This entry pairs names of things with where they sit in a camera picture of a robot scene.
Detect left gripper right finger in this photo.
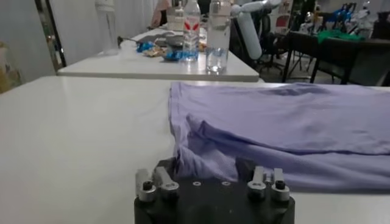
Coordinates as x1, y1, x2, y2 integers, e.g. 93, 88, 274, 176
235, 156, 291, 203

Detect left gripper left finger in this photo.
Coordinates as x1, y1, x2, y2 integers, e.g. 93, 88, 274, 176
135, 157, 181, 203

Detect purple t-shirt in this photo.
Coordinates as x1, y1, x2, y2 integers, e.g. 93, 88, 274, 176
168, 81, 390, 194

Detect white table with snacks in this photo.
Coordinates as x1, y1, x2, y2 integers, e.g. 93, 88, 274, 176
57, 27, 260, 83

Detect blue snack packet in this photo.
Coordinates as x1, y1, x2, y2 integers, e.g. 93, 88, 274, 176
136, 41, 155, 53
163, 49, 199, 62

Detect beige snack packet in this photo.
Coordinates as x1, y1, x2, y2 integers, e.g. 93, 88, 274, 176
143, 45, 167, 58

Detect dark grey laptop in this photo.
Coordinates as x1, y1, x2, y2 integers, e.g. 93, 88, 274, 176
138, 30, 171, 43

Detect white humanoid robot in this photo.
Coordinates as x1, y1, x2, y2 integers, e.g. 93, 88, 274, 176
230, 0, 283, 61

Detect red label water bottle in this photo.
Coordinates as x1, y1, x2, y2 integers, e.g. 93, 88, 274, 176
182, 0, 201, 61

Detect black office chair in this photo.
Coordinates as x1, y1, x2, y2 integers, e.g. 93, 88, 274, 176
257, 12, 293, 74

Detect clear unlabelled water bottle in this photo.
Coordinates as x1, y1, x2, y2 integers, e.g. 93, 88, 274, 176
205, 0, 232, 74

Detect black table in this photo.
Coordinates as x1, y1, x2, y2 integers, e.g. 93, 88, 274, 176
282, 30, 390, 86

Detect clear tumbler white lid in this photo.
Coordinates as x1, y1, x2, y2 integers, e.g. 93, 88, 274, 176
94, 0, 119, 56

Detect white shelf red boxes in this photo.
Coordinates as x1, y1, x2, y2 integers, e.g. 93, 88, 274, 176
275, 0, 293, 31

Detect green cloth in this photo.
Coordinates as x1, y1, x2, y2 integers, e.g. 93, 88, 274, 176
316, 29, 366, 43

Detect pink garment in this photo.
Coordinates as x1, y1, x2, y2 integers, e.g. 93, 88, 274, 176
151, 0, 172, 29

